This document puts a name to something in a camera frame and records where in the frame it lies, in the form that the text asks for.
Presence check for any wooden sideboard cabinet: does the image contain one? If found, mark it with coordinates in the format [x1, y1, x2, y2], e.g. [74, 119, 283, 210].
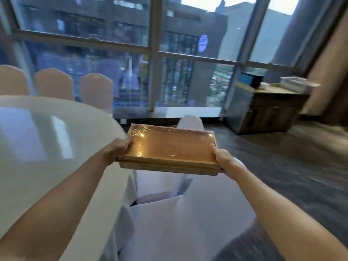
[226, 78, 311, 135]

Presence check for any beige curtain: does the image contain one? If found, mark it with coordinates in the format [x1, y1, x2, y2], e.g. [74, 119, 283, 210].
[300, 3, 348, 120]

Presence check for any person's left hand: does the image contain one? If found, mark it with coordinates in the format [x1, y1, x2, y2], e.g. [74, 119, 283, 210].
[102, 135, 135, 167]

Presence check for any beige covered chair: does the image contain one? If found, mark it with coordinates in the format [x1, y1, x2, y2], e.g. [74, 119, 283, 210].
[35, 68, 75, 101]
[0, 65, 30, 97]
[80, 73, 114, 115]

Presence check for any person's left forearm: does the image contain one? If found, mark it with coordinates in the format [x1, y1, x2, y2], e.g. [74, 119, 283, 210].
[0, 149, 110, 261]

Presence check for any person's right hand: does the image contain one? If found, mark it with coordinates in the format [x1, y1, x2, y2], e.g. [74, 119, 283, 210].
[210, 143, 241, 179]

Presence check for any black box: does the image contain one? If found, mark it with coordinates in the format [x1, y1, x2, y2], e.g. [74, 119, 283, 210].
[239, 72, 265, 89]

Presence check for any person's right forearm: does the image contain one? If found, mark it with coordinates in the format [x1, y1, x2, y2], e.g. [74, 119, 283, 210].
[226, 163, 348, 261]

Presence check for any plastic-wrapped wooden tray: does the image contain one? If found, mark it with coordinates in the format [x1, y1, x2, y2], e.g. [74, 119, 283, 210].
[117, 123, 221, 176]

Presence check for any grey window frame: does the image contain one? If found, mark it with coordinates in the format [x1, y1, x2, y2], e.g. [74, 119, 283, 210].
[0, 0, 309, 113]

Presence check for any white covered chair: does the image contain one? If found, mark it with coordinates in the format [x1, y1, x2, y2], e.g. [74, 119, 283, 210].
[135, 115, 205, 200]
[107, 158, 257, 261]

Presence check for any white plastic tray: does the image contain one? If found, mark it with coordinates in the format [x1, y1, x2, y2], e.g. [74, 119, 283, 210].
[280, 76, 321, 93]

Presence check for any round table with white tablecloth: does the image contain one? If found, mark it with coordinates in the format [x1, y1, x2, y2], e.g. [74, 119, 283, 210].
[0, 96, 138, 261]

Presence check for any grey curtain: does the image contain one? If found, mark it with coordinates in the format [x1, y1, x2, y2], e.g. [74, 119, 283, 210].
[265, 0, 341, 82]

